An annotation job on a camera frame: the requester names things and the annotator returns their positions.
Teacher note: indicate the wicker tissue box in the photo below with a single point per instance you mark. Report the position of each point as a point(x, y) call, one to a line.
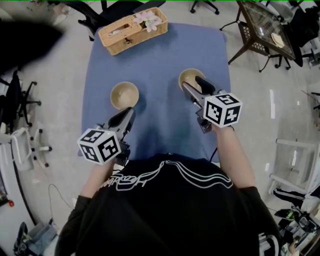
point(117, 42)

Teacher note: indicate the white tissue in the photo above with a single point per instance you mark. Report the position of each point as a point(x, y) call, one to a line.
point(117, 31)

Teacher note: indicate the blue tablecloth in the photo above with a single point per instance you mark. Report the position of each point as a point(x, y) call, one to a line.
point(160, 62)

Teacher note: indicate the person's right forearm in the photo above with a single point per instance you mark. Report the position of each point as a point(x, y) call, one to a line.
point(232, 160)

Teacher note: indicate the white office chair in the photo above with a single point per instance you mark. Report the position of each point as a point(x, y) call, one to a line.
point(26, 163)

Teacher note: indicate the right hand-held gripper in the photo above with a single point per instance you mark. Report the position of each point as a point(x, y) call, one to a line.
point(222, 110)

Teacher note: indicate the black printed t-shirt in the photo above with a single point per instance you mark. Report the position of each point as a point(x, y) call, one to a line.
point(162, 215)

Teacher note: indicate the pink artificial flowers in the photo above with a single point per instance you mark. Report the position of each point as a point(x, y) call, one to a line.
point(147, 20)

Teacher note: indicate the blue denim cloth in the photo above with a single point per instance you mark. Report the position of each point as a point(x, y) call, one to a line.
point(42, 237)

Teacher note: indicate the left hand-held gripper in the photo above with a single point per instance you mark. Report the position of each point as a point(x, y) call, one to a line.
point(100, 147)

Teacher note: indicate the black office chair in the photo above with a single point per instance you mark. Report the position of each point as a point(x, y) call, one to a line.
point(112, 10)
point(300, 30)
point(15, 95)
point(203, 2)

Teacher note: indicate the beige plate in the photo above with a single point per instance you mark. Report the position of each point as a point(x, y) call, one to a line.
point(277, 40)

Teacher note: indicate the beige bowl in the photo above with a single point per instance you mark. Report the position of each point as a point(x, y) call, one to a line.
point(188, 76)
point(124, 95)

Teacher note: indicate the person's left forearm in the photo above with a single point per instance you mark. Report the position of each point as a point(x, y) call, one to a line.
point(96, 180)

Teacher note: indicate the brown glass-top side table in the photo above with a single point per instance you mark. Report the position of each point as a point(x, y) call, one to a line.
point(262, 22)

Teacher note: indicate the white metal table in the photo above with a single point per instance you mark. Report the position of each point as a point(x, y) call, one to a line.
point(295, 143)

